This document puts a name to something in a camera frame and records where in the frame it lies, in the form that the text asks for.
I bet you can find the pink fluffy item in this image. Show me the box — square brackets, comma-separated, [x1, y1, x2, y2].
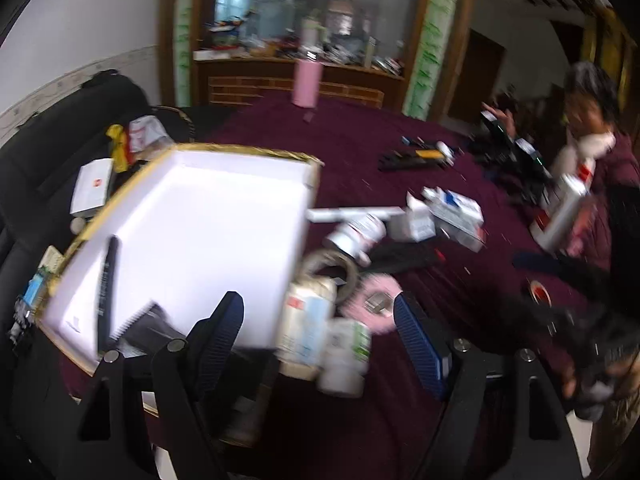
[340, 273, 402, 334]

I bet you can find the black electrical tape roll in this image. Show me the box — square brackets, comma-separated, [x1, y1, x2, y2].
[525, 280, 552, 307]

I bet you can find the white pill bottle red label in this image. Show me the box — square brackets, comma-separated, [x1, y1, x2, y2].
[324, 214, 386, 266]

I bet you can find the gold white open box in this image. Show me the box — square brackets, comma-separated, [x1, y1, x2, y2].
[38, 144, 321, 373]

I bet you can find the black leather sofa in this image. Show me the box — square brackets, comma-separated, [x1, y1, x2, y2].
[0, 70, 154, 340]

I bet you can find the pink thermos bottle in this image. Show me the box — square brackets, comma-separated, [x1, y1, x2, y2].
[292, 58, 323, 108]

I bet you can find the white tube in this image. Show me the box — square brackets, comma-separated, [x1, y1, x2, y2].
[306, 207, 405, 223]

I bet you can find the yellow black pen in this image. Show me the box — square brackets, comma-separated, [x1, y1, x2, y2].
[401, 136, 445, 159]

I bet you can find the white box red logo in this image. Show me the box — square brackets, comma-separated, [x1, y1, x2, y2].
[70, 158, 114, 218]

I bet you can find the yellow cloth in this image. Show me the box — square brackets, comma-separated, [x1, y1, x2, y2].
[106, 124, 131, 174]

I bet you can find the blue white medicine box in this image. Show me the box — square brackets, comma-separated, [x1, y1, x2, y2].
[422, 188, 486, 252]

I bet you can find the woman in maroon jacket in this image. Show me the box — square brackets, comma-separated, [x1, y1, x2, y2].
[546, 62, 639, 272]

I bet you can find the long black flat pen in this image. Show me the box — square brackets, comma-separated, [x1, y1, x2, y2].
[378, 152, 448, 172]

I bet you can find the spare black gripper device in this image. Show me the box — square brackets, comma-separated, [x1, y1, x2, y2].
[471, 110, 552, 205]

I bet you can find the small white ball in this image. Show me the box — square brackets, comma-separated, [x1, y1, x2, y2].
[70, 217, 86, 235]

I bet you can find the wooden mirror cabinet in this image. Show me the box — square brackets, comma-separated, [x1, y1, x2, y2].
[158, 0, 475, 120]

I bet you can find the black marker pen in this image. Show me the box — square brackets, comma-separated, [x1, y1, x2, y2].
[96, 235, 120, 356]

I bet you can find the clear plastic bottle on sofa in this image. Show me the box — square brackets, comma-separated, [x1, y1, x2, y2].
[9, 266, 51, 344]

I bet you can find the small white barcode box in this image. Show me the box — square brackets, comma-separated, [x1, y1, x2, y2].
[387, 193, 436, 243]

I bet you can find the white green pill bottle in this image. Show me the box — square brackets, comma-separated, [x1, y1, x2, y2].
[317, 318, 371, 399]

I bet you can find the small white bottle on pens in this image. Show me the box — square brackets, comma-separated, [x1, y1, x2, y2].
[436, 141, 454, 166]

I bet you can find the brown tape roll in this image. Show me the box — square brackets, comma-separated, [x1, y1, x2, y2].
[299, 248, 360, 306]

